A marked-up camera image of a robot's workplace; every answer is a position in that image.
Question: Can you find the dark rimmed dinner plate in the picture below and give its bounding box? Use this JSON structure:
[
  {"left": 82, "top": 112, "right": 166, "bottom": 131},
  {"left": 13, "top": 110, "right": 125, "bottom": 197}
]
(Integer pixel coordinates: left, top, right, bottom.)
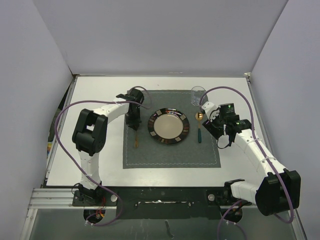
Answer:
[{"left": 147, "top": 108, "right": 190, "bottom": 145}]

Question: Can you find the clear drinking glass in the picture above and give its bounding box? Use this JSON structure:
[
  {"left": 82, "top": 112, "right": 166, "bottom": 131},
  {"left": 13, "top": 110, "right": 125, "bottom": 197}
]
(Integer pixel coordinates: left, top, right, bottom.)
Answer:
[{"left": 190, "top": 85, "right": 206, "bottom": 107}]

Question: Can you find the aluminium frame rail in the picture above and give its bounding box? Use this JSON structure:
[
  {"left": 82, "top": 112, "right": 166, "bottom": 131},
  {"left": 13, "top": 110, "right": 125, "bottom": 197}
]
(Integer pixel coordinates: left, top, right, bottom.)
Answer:
[{"left": 28, "top": 188, "right": 74, "bottom": 209}]

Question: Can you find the gold fork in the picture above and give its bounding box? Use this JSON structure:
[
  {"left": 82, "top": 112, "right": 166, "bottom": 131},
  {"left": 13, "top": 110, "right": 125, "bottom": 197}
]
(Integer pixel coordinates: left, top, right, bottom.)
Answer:
[{"left": 134, "top": 129, "right": 139, "bottom": 148}]

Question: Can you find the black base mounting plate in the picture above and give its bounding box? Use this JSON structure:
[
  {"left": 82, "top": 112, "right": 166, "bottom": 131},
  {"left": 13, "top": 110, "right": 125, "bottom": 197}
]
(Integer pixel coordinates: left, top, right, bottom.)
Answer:
[{"left": 72, "top": 186, "right": 237, "bottom": 220}]

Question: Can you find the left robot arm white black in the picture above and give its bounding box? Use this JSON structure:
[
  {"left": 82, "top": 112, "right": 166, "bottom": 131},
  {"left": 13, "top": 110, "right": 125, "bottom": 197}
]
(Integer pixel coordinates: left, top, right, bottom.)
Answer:
[{"left": 72, "top": 88, "right": 145, "bottom": 206}]

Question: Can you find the gold spoon green handle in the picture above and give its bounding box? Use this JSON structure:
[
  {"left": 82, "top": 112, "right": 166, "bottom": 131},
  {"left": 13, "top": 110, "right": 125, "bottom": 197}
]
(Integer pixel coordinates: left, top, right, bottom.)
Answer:
[{"left": 195, "top": 112, "right": 203, "bottom": 143}]

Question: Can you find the grey cloth placemat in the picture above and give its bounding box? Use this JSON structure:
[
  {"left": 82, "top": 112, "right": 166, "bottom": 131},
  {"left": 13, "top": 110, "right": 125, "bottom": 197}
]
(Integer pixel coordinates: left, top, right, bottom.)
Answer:
[{"left": 123, "top": 90, "right": 221, "bottom": 169}]

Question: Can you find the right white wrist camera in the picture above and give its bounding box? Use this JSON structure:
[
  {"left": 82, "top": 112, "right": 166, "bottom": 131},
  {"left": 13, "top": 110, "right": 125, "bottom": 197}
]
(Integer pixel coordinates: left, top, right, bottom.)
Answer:
[{"left": 201, "top": 101, "right": 220, "bottom": 122}]

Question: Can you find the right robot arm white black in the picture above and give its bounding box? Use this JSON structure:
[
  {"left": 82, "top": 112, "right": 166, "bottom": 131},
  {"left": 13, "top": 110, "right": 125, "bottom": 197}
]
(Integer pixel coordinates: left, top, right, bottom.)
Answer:
[{"left": 201, "top": 101, "right": 301, "bottom": 216}]

